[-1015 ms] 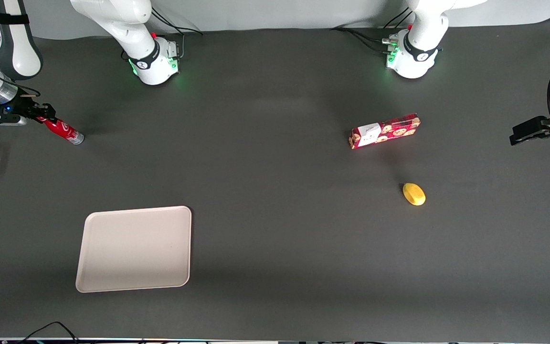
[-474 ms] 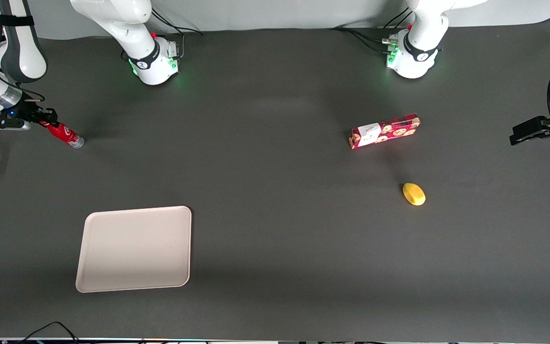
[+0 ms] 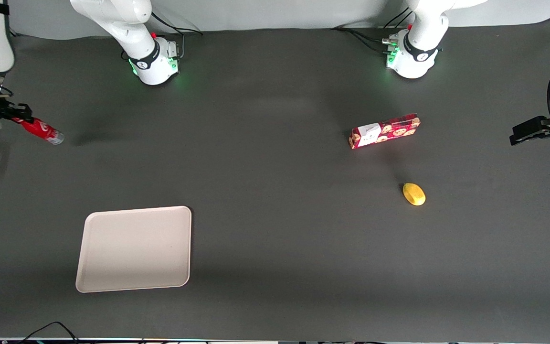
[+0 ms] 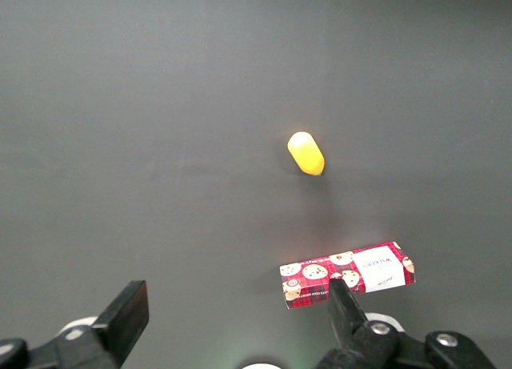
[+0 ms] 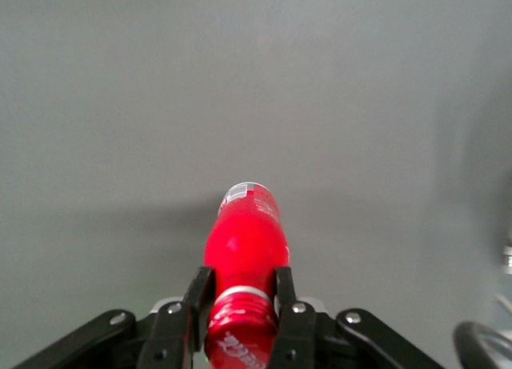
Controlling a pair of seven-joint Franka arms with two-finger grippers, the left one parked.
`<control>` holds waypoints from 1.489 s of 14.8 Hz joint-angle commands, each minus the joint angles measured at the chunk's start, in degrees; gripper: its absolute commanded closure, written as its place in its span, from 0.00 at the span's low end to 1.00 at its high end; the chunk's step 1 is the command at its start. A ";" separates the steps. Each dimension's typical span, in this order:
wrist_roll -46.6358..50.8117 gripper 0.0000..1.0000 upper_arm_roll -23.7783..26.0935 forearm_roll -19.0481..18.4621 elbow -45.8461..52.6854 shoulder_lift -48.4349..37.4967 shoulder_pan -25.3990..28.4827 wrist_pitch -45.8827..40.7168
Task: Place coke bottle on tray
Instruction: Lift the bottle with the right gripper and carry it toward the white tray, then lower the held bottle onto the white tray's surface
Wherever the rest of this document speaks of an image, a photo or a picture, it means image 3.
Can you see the red cookie box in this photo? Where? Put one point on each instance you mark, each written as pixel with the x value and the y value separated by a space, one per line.
pixel 385 131

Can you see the dark grey table mat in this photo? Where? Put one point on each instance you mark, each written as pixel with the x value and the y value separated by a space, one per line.
pixel 275 215

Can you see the beige plastic tray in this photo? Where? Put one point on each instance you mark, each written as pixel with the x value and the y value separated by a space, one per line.
pixel 134 248

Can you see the yellow lemon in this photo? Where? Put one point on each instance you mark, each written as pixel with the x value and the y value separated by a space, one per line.
pixel 414 194

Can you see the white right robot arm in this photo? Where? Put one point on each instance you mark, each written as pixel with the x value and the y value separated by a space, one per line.
pixel 127 24

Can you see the red coke bottle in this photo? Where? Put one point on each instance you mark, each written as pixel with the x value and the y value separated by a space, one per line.
pixel 41 130

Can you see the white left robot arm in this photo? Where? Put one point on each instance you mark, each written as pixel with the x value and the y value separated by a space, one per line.
pixel 423 28

